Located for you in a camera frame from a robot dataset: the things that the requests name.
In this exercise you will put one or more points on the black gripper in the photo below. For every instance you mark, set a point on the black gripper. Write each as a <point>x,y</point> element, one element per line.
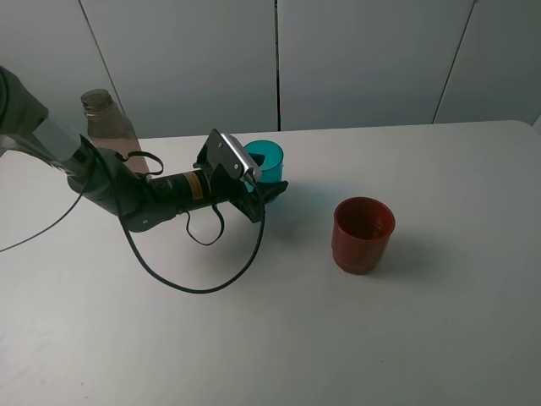
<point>218,187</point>

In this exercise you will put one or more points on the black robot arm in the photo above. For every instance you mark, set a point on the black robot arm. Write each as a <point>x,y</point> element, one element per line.
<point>101,175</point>

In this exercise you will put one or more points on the red plastic cup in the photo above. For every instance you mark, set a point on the red plastic cup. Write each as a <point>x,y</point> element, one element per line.
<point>362,228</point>

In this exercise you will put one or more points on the teal translucent plastic cup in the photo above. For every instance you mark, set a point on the teal translucent plastic cup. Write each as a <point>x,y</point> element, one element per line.
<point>271,171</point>

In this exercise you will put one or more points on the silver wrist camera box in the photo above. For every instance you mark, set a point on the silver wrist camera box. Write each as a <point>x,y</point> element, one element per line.
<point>222,150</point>

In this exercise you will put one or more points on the clear brown plastic bottle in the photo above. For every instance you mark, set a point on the clear brown plastic bottle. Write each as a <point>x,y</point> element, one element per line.
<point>107,125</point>

